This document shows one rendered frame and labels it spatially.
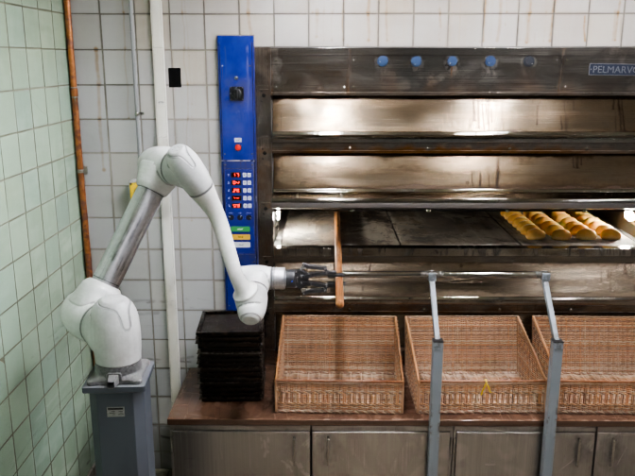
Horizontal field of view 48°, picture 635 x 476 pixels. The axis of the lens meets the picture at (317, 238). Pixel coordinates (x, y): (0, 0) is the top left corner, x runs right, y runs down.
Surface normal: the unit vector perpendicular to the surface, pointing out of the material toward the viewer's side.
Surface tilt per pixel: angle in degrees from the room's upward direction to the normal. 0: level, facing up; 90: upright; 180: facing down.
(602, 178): 70
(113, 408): 90
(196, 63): 90
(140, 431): 90
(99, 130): 90
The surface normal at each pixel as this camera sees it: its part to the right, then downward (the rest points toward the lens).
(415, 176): -0.01, -0.11
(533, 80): -0.01, 0.25
